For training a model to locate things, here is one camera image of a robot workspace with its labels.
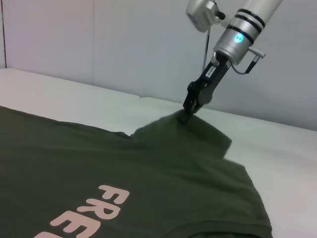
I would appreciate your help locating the dark green FREE t-shirt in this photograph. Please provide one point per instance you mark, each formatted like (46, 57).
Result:
(123, 173)

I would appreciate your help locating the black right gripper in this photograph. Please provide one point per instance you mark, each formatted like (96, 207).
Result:
(209, 77)

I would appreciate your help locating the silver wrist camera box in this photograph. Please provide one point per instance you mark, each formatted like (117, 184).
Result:
(201, 12)

